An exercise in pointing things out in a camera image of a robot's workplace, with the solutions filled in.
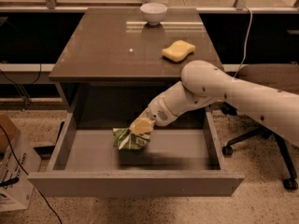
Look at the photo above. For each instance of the green jalapeno chip bag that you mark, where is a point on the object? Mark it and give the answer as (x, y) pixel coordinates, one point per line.
(125, 139)

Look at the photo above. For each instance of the black office chair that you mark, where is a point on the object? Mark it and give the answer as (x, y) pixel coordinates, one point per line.
(278, 76)

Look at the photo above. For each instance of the yellow sponge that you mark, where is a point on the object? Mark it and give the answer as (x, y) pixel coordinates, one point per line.
(178, 51)

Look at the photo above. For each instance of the open grey top drawer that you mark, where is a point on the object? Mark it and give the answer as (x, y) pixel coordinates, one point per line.
(183, 159)

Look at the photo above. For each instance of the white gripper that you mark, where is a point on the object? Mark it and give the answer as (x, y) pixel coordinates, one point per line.
(157, 111)

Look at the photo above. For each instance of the grey cabinet with glossy top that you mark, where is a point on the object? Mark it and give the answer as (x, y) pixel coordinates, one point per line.
(112, 66)

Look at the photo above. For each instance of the white ceramic bowl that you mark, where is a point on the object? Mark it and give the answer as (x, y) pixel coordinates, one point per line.
(153, 13)

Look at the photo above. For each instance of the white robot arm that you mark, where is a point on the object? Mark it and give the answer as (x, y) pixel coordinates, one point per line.
(203, 84)

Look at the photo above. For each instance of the white cardboard box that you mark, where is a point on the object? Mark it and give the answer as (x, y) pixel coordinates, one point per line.
(18, 158)

